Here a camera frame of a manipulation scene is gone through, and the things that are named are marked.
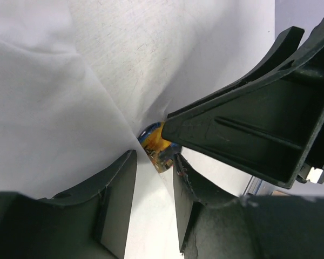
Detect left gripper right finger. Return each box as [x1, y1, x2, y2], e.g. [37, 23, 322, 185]
[173, 154, 324, 258]

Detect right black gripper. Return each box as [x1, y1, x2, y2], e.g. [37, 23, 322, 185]
[167, 18, 324, 183]

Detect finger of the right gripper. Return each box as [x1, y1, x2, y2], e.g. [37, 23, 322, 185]
[162, 67, 324, 189]

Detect white t-shirt with flower print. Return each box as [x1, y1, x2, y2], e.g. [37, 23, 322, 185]
[0, 1, 275, 258]

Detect round orange blue brooch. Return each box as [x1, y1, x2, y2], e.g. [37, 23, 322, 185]
[138, 121, 182, 173]

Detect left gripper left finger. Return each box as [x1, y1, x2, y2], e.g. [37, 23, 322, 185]
[0, 150, 137, 258]

